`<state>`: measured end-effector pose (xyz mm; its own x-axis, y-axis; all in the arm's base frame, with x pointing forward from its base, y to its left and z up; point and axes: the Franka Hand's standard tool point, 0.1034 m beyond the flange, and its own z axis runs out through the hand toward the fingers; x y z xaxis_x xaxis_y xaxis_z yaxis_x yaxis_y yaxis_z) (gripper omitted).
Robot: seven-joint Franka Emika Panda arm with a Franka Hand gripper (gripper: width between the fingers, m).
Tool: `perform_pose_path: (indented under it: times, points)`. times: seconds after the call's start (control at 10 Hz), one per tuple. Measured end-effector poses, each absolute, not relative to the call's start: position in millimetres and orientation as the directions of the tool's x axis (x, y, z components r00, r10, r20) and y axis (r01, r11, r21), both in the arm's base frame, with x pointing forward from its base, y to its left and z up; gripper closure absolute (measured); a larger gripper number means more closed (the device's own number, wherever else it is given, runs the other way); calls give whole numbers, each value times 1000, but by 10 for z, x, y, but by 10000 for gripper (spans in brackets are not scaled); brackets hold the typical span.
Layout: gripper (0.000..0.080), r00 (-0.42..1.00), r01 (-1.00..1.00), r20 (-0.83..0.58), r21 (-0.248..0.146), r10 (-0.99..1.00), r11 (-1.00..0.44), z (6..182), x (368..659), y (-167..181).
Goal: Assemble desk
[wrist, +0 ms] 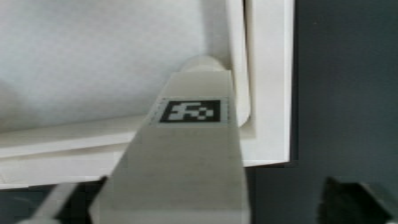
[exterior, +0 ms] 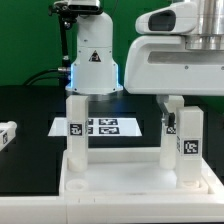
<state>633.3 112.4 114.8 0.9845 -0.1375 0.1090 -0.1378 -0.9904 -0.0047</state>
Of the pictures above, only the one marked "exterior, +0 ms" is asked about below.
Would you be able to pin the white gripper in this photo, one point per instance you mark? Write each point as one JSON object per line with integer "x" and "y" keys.
{"x": 180, "y": 51}

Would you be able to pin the white sheet with markers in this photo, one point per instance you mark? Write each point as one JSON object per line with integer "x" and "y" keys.
{"x": 100, "y": 127}

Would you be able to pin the white desk top tray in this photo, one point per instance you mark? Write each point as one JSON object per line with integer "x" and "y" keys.
{"x": 131, "y": 171}

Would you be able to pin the black camera on stand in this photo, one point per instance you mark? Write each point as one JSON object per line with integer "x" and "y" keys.
{"x": 84, "y": 6}

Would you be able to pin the white L-shaped corner fence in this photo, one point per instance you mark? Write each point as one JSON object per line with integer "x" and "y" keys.
{"x": 187, "y": 206}

